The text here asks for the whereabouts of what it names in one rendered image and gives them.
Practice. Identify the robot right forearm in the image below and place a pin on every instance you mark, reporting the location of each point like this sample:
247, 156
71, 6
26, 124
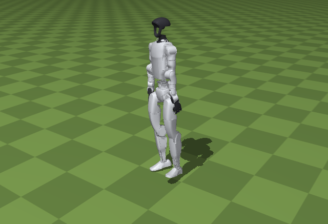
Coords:
151, 81

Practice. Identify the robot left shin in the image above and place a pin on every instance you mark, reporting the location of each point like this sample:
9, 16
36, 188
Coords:
175, 150

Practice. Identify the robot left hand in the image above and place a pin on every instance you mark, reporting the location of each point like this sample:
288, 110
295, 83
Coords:
177, 107

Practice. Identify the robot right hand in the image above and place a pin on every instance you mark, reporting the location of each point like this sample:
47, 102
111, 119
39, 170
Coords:
149, 92

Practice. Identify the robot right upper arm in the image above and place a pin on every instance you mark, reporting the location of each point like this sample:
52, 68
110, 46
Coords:
149, 66

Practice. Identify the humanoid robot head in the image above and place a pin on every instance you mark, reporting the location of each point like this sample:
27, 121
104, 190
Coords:
160, 23

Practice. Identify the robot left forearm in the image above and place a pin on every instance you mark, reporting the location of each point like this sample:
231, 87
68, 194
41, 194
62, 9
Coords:
172, 86

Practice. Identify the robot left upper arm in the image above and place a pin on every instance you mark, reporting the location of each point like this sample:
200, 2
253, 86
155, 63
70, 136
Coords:
170, 52

